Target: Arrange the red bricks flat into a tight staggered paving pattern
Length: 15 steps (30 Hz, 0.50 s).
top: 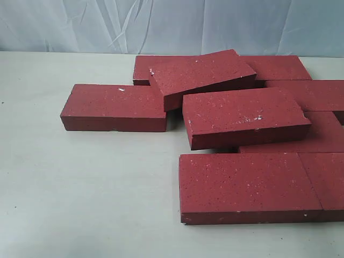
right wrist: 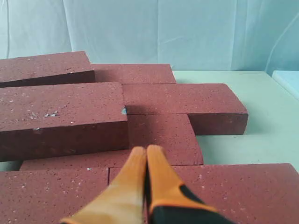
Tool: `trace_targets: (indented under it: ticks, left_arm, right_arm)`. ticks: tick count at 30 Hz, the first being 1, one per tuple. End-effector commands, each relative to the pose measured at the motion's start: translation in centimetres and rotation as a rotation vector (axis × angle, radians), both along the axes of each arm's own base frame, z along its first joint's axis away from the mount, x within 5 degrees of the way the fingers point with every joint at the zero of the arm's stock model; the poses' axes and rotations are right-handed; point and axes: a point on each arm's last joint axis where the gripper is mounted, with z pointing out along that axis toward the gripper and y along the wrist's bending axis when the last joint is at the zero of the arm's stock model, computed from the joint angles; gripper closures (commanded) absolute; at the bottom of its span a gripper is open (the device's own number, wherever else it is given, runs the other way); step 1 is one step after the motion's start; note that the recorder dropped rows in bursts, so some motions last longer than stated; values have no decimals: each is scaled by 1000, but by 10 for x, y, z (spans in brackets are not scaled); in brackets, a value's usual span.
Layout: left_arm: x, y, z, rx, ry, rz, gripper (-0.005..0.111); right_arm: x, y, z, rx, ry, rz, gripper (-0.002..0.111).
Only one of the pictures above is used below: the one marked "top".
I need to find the red brick with white scuffs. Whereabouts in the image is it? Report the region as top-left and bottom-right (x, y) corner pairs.
(182, 88), (312, 151)

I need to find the front large red brick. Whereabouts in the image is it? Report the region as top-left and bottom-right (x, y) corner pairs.
(178, 153), (323, 225)

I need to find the white backdrop sheet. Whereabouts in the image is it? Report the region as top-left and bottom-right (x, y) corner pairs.
(1, 1), (343, 58)

